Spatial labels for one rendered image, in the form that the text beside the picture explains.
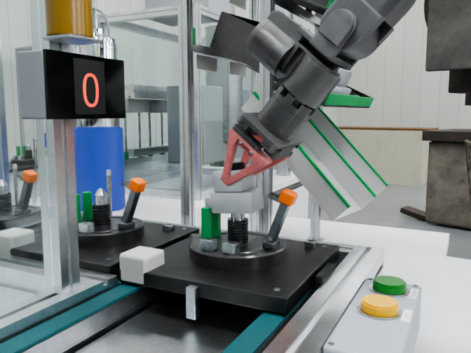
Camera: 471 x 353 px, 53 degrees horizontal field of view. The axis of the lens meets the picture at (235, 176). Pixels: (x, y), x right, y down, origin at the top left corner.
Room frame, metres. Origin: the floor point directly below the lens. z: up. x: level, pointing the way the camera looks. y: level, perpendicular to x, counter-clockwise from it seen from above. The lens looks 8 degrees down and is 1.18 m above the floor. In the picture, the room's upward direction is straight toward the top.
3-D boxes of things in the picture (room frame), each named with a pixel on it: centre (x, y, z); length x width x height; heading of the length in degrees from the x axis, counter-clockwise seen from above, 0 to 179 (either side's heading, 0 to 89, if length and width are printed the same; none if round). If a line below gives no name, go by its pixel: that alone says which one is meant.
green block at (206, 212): (0.68, 0.04, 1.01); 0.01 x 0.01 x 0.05; 64
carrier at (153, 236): (0.78, 0.23, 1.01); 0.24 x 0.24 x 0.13; 64
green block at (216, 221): (0.70, 0.03, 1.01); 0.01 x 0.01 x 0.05; 64
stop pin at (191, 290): (0.56, 0.05, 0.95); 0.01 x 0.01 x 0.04; 64
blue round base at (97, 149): (1.56, 0.45, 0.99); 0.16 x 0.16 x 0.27
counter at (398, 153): (8.57, -2.20, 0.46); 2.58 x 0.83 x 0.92; 56
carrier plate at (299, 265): (0.67, 0.00, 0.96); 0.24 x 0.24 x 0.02; 64
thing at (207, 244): (0.63, 0.04, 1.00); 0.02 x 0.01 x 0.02; 64
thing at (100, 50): (1.56, 0.45, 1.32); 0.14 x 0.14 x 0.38
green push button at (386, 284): (0.56, -0.19, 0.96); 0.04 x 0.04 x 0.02
